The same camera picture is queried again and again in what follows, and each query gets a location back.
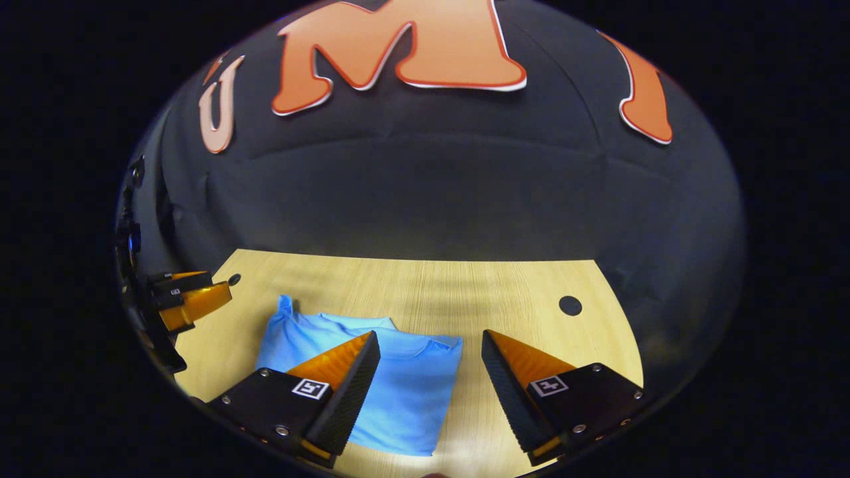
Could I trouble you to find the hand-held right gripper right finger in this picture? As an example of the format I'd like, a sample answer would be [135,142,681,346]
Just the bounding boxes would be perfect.
[481,329,648,467]

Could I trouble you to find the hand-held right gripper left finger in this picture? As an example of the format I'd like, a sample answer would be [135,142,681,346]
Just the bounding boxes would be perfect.
[207,330,383,469]

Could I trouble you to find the light blue T-shirt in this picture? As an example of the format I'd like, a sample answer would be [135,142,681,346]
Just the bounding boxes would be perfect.
[256,294,464,457]

